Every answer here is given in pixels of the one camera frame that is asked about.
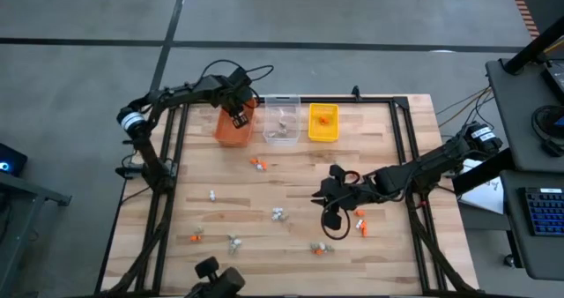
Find black box with blue light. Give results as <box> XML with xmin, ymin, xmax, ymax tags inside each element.
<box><xmin>0</xmin><ymin>142</ymin><xmax>28</xmax><ymax>178</ymax></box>

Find black diagonal bar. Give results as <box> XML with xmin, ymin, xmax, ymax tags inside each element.
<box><xmin>452</xmin><ymin>147</ymin><xmax>515</xmax><ymax>196</ymax></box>

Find bundle of cables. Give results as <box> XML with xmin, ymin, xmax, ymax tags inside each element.
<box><xmin>435</xmin><ymin>86</ymin><xmax>497</xmax><ymax>134</ymax></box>

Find black metal stand post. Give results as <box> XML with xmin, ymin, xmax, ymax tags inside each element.
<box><xmin>503</xmin><ymin>14</ymin><xmax>564</xmax><ymax>75</ymax></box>

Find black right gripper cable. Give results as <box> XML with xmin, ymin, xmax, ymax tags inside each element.
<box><xmin>320</xmin><ymin>169</ymin><xmax>360</xmax><ymax>242</ymax></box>

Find grey metal desk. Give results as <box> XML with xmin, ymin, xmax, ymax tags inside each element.
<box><xmin>0</xmin><ymin>170</ymin><xmax>72</xmax><ymax>298</ymax></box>

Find black headphones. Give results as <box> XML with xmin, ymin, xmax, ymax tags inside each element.
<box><xmin>531</xmin><ymin>104</ymin><xmax>564</xmax><ymax>158</ymax></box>

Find clear plastic bin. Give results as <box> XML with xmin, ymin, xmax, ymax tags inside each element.
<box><xmin>263</xmin><ymin>93</ymin><xmax>302</xmax><ymax>146</ymax></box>

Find black aluminium table frame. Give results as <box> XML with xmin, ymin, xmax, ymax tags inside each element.
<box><xmin>94</xmin><ymin>85</ymin><xmax>481</xmax><ymax>298</ymax></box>

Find orange plastic bin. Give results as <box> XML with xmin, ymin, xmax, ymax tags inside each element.
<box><xmin>213</xmin><ymin>93</ymin><xmax>257</xmax><ymax>148</ymax></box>

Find black leader arm handle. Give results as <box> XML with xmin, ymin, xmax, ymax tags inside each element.
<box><xmin>184</xmin><ymin>256</ymin><xmax>247</xmax><ymax>298</ymax></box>

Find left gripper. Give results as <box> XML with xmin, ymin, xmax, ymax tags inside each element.
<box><xmin>206</xmin><ymin>75</ymin><xmax>259</xmax><ymax>130</ymax></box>

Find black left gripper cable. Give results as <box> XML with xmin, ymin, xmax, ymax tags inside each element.
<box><xmin>200</xmin><ymin>58</ymin><xmax>275</xmax><ymax>109</ymax></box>

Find orange black striped strip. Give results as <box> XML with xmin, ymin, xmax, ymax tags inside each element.
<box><xmin>506</xmin><ymin>0</ymin><xmax>541</xmax><ymax>41</ymax></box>

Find yellow plastic basket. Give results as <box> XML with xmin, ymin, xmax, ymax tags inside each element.
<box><xmin>308</xmin><ymin>102</ymin><xmax>340</xmax><ymax>143</ymax></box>

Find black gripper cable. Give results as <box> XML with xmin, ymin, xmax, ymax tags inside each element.
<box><xmin>320</xmin><ymin>169</ymin><xmax>360</xmax><ymax>242</ymax></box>
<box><xmin>200</xmin><ymin>58</ymin><xmax>275</xmax><ymax>109</ymax></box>

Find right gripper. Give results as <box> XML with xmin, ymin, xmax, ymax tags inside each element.
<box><xmin>311</xmin><ymin>165</ymin><xmax>385</xmax><ymax>231</ymax></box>

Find grey side desk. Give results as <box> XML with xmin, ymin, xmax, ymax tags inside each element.
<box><xmin>500</xmin><ymin>169</ymin><xmax>564</xmax><ymax>281</ymax></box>
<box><xmin>486</xmin><ymin>58</ymin><xmax>564</xmax><ymax>172</ymax></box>

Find black backlit keyboard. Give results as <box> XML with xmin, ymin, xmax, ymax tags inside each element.
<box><xmin>523</xmin><ymin>186</ymin><xmax>564</xmax><ymax>237</ymax></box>

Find white paper sheet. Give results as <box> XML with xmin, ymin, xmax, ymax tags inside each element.
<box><xmin>457</xmin><ymin>158</ymin><xmax>506</xmax><ymax>215</ymax></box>

